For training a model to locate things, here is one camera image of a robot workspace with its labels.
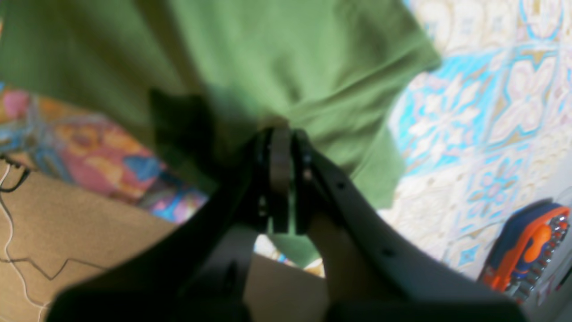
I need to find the olive green t-shirt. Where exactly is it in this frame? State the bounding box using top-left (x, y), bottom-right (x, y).
top-left (0, 0), bottom-right (442, 269)

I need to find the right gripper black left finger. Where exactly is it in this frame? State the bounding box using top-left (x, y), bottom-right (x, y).
top-left (47, 128), bottom-right (292, 322)

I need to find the patterned tile tablecloth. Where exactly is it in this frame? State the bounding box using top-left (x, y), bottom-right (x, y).
top-left (0, 0), bottom-right (572, 287)

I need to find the orange grey device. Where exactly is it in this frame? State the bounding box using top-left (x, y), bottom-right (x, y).
top-left (478, 199), bottom-right (571, 304)

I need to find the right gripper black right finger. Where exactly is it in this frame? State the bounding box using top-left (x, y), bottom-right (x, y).
top-left (291, 130), bottom-right (527, 322)

